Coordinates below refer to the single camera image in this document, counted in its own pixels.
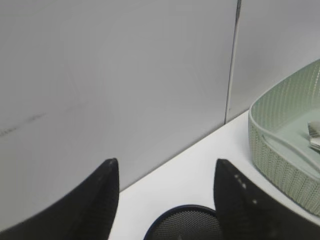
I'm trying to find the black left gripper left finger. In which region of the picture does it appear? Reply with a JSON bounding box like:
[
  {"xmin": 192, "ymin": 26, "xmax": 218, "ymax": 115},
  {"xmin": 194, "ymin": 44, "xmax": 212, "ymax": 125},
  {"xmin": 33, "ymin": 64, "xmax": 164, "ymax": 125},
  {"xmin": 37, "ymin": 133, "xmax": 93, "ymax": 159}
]
[{"xmin": 0, "ymin": 158, "xmax": 120, "ymax": 240}]

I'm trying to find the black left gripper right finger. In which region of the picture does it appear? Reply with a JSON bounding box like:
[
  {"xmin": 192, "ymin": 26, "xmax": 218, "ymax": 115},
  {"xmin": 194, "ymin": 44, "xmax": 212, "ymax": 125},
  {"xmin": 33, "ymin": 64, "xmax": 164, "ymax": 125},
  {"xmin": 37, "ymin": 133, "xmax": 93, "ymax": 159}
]
[{"xmin": 213, "ymin": 159, "xmax": 320, "ymax": 240}]

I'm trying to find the waste paper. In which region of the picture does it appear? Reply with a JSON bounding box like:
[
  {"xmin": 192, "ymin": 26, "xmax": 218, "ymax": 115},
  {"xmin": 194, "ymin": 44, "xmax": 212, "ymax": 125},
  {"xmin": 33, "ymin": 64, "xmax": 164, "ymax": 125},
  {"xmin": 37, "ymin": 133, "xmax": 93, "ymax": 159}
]
[{"xmin": 307, "ymin": 121, "xmax": 320, "ymax": 151}]

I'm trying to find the black mesh pen holder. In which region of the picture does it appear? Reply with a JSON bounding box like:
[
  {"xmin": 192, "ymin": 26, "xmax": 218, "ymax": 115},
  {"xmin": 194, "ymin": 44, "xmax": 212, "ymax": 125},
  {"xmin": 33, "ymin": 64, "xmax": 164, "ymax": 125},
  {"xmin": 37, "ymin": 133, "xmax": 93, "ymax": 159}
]
[{"xmin": 144, "ymin": 204, "xmax": 224, "ymax": 240}]

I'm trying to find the light green plastic basket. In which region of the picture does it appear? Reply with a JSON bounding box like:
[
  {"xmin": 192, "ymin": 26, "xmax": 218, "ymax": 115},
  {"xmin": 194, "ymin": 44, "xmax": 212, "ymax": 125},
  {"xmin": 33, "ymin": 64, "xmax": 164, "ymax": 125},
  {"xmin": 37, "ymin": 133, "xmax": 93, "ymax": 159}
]
[{"xmin": 248, "ymin": 60, "xmax": 320, "ymax": 216}]

